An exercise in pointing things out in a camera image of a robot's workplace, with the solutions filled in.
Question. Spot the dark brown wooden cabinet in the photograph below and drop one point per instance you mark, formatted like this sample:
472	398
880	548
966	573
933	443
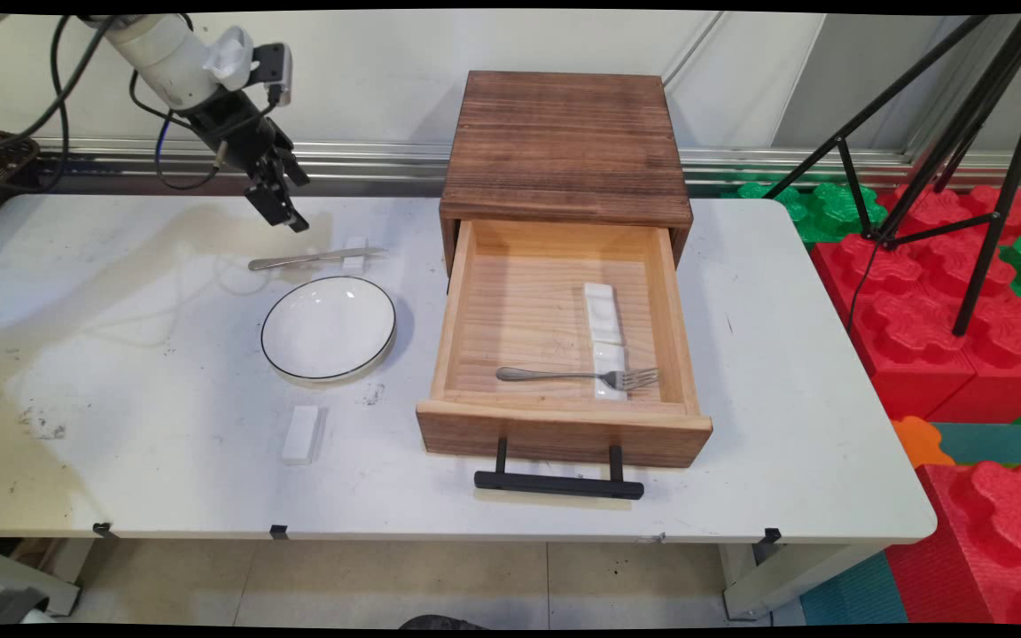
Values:
564	142

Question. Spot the white plate with black rim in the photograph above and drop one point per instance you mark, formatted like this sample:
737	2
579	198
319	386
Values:
329	328

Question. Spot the silver serrated table knife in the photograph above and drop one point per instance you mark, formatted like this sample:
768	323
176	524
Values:
298	260

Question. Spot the red foam block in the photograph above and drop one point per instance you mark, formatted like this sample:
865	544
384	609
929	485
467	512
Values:
940	206
1007	354
998	532
883	297

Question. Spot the white ceramic cutlery rest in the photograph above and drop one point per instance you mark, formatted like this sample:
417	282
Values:
301	434
355	244
608	359
602	312

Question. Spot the light wooden drawer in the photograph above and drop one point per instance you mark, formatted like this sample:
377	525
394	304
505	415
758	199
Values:
528	310

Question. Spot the black tripod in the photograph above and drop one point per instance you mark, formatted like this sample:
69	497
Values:
1002	177

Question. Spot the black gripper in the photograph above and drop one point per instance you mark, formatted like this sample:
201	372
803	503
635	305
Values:
231	124

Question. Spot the teal foam mat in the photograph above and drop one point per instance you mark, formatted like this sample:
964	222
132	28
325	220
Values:
998	443

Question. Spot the aluminium wall rail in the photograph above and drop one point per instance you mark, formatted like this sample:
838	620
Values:
369	159

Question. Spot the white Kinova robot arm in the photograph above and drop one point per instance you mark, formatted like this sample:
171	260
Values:
156	53

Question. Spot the silver metal fork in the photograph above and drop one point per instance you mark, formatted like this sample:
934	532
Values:
555	376

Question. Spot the black table clip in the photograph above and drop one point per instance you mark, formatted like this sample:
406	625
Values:
278	532
770	535
104	530

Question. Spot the orange foam piece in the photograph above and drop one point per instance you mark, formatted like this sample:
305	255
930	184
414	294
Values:
916	441

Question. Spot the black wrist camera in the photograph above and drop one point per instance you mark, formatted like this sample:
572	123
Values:
271	66

